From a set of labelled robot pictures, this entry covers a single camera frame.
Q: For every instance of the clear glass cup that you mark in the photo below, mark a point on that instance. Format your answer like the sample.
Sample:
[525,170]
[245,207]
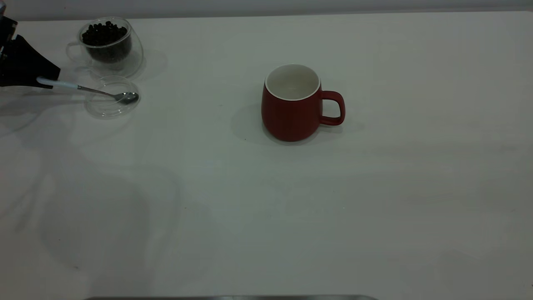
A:
[134,56]

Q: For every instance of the dark coffee beans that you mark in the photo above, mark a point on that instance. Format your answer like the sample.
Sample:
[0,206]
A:
[104,37]

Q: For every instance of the small clear glass dish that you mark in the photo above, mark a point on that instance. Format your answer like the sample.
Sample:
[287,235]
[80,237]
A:
[108,112]

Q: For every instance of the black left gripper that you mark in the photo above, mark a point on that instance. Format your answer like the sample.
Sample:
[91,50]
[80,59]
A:
[6,35]

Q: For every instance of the red ceramic mug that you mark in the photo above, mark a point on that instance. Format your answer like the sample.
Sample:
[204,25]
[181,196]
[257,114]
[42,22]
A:
[291,121]

